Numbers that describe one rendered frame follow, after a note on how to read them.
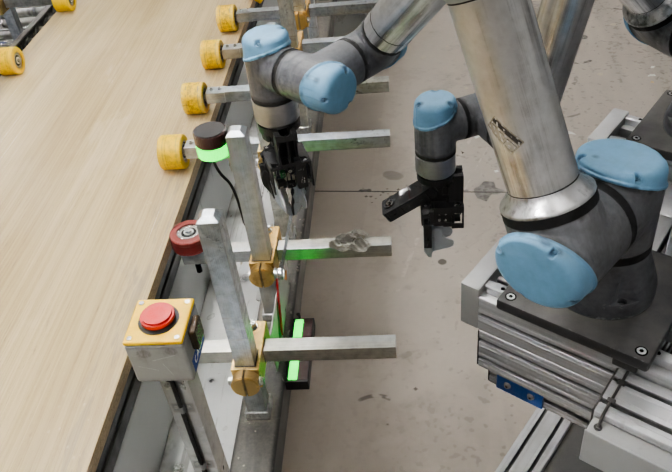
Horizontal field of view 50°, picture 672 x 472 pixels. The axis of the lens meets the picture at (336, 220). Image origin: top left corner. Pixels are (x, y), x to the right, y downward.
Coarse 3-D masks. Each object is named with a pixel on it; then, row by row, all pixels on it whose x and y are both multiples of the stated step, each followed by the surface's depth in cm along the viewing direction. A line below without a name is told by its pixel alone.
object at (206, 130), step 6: (198, 126) 129; (204, 126) 129; (210, 126) 129; (216, 126) 128; (222, 126) 128; (198, 132) 127; (204, 132) 127; (210, 132) 127; (216, 132) 127; (204, 150) 127; (210, 150) 127; (228, 156) 130; (216, 168) 133; (222, 174) 134; (228, 180) 134; (234, 192) 136; (240, 210) 138
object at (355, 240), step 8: (352, 232) 148; (360, 232) 148; (336, 240) 147; (344, 240) 147; (352, 240) 146; (360, 240) 145; (336, 248) 146; (344, 248) 145; (352, 248) 146; (360, 248) 145
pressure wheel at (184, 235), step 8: (184, 224) 150; (192, 224) 150; (176, 232) 148; (184, 232) 148; (192, 232) 148; (176, 240) 146; (184, 240) 146; (192, 240) 146; (176, 248) 147; (184, 248) 146; (192, 248) 146; (200, 248) 147; (200, 264) 154; (200, 272) 154
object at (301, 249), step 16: (304, 240) 150; (320, 240) 149; (368, 240) 148; (384, 240) 147; (192, 256) 150; (240, 256) 150; (288, 256) 149; (304, 256) 149; (320, 256) 149; (336, 256) 148; (352, 256) 148; (368, 256) 148
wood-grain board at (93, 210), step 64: (128, 0) 256; (192, 0) 250; (64, 64) 219; (128, 64) 215; (192, 64) 211; (0, 128) 191; (64, 128) 188; (128, 128) 185; (192, 128) 182; (0, 192) 167; (64, 192) 165; (128, 192) 162; (0, 256) 149; (64, 256) 147; (128, 256) 145; (0, 320) 134; (64, 320) 132; (128, 320) 130; (0, 384) 122; (64, 384) 120; (0, 448) 111; (64, 448) 110
